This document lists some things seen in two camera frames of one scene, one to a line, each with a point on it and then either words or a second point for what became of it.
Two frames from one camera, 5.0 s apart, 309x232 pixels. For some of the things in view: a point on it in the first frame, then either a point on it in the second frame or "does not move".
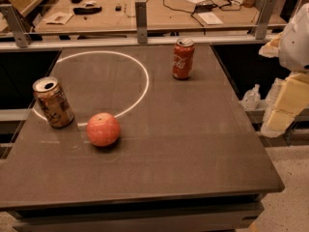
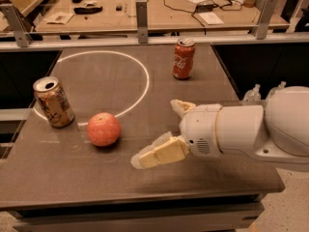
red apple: [102, 129] does not move
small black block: [118, 8] does not move
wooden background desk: [167, 9] does not move
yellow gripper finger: [292, 100] → [165, 149]
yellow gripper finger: [271, 48] → [182, 106]
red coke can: [183, 52] does not move
